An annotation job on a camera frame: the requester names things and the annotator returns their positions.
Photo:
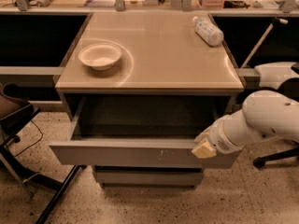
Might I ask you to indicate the grey lower drawer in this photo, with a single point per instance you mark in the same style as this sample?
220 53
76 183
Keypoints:
147 176

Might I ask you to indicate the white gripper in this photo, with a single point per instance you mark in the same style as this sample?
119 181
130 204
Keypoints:
217 138

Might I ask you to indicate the grey drawer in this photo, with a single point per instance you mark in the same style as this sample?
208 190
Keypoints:
139 131
147 176

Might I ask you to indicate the beige cabinet with glossy top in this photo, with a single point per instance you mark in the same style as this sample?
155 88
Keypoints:
161 56

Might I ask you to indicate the clear plastic water bottle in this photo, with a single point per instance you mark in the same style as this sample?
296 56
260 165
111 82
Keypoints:
209 32

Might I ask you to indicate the white paper bowl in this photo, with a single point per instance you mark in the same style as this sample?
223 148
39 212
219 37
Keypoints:
100 56

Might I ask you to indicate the grey top drawer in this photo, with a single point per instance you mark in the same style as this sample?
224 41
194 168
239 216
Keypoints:
139 131

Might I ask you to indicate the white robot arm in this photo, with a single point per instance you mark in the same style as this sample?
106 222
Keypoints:
264 115

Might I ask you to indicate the black office chair base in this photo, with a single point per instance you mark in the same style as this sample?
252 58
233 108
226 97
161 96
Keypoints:
261 161

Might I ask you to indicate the white stick with black tip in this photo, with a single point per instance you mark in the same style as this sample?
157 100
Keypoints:
274 21

